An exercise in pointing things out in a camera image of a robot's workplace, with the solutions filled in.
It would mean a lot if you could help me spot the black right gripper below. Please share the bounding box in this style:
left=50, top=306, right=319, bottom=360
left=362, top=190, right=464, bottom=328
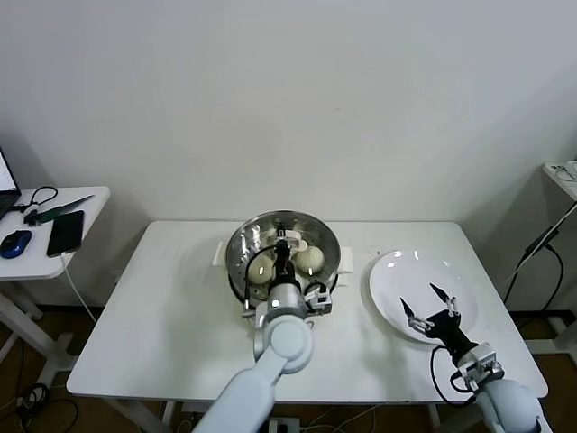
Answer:
left=398, top=282, right=481, bottom=362

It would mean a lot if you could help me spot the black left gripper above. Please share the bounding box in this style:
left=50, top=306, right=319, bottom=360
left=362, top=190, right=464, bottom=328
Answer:
left=269, top=219, right=295, bottom=284

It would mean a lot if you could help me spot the glass lid with white handle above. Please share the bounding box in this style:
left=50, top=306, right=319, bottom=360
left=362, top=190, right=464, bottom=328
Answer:
left=224, top=209, right=342, bottom=312

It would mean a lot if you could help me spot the white steamed baozi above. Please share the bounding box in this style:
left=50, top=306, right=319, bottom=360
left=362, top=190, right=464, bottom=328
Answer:
left=246, top=256, right=274, bottom=285
left=295, top=246, right=325, bottom=275

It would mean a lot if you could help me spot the stainless steel steamer basket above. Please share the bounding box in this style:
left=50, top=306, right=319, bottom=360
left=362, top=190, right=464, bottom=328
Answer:
left=211, top=209, right=355, bottom=317

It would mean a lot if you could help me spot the white round plate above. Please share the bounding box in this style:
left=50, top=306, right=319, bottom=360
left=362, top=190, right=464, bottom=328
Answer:
left=369, top=250, right=478, bottom=346

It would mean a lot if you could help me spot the grey floor power strip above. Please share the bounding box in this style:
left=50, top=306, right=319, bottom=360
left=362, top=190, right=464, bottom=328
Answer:
left=268, top=417, right=301, bottom=433

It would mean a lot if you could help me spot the white shelf with clutter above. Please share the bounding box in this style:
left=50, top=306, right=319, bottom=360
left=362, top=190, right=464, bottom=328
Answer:
left=540, top=160, right=577, bottom=202

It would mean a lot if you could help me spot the white side table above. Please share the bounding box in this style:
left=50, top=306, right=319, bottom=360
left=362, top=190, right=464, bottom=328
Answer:
left=0, top=186, right=110, bottom=389

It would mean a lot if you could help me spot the black smartphone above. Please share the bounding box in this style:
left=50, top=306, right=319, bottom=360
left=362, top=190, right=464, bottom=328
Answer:
left=45, top=209, right=86, bottom=259

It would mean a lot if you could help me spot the green circuit board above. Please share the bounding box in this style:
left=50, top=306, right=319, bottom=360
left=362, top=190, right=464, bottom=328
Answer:
left=22, top=194, right=96, bottom=226

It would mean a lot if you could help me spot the blue computer mouse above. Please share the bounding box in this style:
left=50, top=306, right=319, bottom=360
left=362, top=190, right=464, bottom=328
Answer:
left=0, top=230, right=32, bottom=261

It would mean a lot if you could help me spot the black laptop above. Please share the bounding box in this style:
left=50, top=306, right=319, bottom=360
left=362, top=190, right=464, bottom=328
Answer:
left=0, top=148, right=22, bottom=217

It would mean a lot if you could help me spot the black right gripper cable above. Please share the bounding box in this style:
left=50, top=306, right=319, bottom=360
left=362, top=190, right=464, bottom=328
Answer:
left=430, top=345, right=474, bottom=405

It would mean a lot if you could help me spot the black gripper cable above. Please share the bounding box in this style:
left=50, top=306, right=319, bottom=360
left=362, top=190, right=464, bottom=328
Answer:
left=243, top=243, right=280, bottom=319
left=430, top=345, right=474, bottom=405

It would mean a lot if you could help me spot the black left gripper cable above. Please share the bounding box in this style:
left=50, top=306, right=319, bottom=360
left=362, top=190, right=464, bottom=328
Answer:
left=243, top=243, right=280, bottom=319

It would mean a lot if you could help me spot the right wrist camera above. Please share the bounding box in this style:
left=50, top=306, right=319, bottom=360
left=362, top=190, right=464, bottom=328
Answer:
left=453, top=342, right=506, bottom=393

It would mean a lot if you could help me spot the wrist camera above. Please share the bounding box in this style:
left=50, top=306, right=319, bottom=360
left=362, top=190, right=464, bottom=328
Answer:
left=305, top=281, right=335, bottom=316
left=453, top=342, right=506, bottom=393

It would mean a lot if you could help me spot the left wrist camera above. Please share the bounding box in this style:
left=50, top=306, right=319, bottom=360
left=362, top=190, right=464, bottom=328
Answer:
left=305, top=281, right=335, bottom=316

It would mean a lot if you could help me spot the black wall cable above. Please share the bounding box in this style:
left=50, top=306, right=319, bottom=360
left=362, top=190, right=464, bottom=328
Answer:
left=502, top=225, right=564, bottom=309

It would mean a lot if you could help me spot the white charging cable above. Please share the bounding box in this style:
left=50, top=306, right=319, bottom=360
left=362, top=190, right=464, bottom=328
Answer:
left=57, top=252, right=96, bottom=324

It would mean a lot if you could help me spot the black looped cable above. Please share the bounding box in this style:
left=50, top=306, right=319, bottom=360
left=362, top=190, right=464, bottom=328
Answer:
left=11, top=185, right=59, bottom=216

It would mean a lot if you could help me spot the black floor cable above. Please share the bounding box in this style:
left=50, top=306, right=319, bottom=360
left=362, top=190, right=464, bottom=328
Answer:
left=13, top=382, right=78, bottom=433

